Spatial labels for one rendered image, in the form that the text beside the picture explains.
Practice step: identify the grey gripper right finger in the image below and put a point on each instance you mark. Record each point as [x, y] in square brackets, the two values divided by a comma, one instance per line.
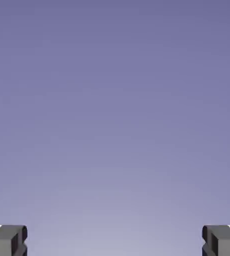
[227, 242]

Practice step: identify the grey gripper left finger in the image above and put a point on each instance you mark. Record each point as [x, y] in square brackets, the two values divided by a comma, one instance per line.
[2, 242]

